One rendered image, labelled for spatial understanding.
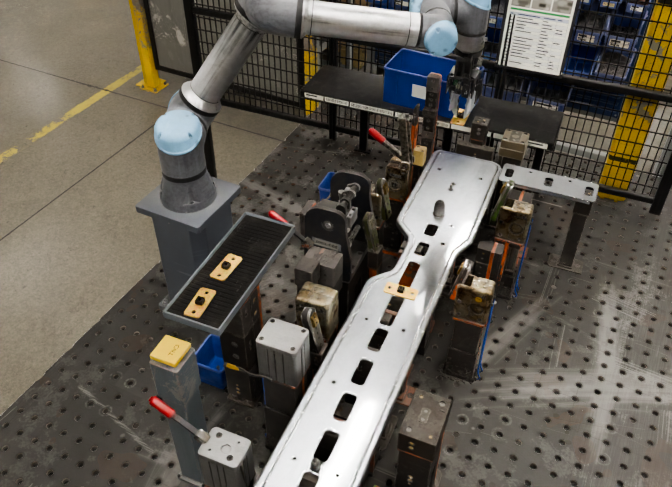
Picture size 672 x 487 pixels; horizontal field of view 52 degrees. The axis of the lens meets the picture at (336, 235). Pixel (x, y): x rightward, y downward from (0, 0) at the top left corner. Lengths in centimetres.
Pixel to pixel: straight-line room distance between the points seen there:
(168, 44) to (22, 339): 216
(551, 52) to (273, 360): 143
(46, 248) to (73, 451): 185
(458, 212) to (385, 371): 62
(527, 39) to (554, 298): 85
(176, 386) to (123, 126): 312
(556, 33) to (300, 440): 154
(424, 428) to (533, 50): 141
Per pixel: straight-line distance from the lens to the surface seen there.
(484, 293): 171
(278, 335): 149
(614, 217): 263
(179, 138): 174
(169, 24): 449
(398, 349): 161
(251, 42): 176
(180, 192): 182
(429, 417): 147
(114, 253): 349
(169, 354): 143
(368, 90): 251
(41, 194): 400
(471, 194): 208
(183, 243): 189
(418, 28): 161
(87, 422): 196
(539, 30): 240
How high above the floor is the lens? 223
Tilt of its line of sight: 41 degrees down
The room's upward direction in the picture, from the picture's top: straight up
